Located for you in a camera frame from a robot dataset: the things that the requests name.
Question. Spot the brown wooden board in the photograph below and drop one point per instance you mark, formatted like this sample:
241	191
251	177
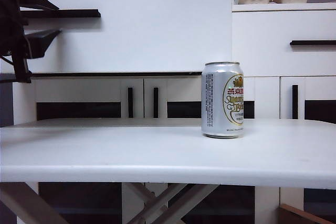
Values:
294	214

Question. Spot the brown table leg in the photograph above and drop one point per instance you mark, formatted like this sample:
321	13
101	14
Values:
26	205

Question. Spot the silver beer can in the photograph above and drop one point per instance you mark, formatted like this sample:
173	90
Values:
214	103

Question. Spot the white sideboard cabinet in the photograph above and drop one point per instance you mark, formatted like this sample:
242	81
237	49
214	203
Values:
262	7

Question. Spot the white crossed table leg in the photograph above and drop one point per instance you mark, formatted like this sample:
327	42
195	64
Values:
144	191
187	193

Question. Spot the white cabinet door dark window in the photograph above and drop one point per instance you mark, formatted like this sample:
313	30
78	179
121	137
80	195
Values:
178	87
317	87
78	87

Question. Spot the white cabinet drawer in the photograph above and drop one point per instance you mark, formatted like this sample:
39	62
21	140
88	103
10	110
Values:
131	37
262	51

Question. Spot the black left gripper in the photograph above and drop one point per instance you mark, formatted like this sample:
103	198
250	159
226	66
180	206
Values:
10	24

